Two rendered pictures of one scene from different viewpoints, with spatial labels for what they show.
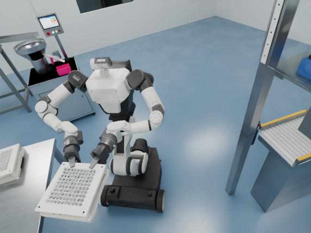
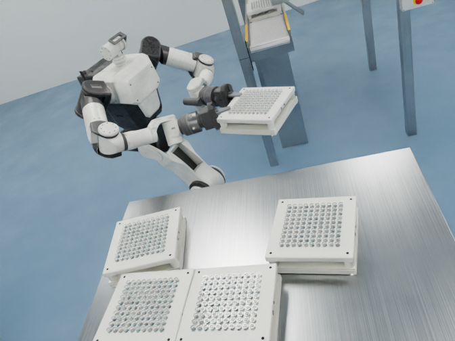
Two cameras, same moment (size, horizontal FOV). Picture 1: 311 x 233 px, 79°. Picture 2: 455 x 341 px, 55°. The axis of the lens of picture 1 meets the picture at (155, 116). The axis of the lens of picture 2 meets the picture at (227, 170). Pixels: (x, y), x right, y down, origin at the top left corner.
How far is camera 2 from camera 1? 194 cm
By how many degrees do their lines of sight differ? 51
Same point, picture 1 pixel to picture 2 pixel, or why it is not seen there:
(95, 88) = (132, 76)
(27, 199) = (231, 197)
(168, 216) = not seen: hidden behind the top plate
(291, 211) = (313, 126)
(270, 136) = (258, 43)
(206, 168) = (233, 178)
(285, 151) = (277, 38)
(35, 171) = (185, 204)
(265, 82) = not seen: outside the picture
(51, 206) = (273, 109)
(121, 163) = (209, 172)
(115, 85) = (145, 60)
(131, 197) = not seen: hidden behind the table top
